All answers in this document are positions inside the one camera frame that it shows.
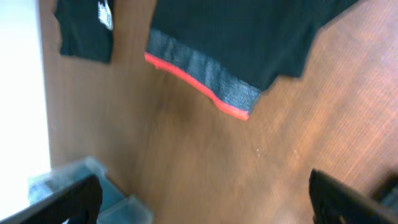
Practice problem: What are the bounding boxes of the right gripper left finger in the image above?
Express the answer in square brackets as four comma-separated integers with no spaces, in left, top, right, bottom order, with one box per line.
[1,175,103,224]

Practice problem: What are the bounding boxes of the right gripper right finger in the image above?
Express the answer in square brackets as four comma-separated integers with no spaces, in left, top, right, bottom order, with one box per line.
[308,169,397,224]

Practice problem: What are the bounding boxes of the black garment with red trim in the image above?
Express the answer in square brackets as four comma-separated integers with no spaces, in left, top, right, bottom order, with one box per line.
[144,0,356,120]

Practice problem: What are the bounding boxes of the clear plastic storage bin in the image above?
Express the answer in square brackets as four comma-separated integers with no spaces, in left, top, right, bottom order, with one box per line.
[28,157,154,224]

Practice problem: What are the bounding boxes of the folded black Nike garment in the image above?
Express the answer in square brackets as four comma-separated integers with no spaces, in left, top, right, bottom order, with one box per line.
[54,0,114,63]

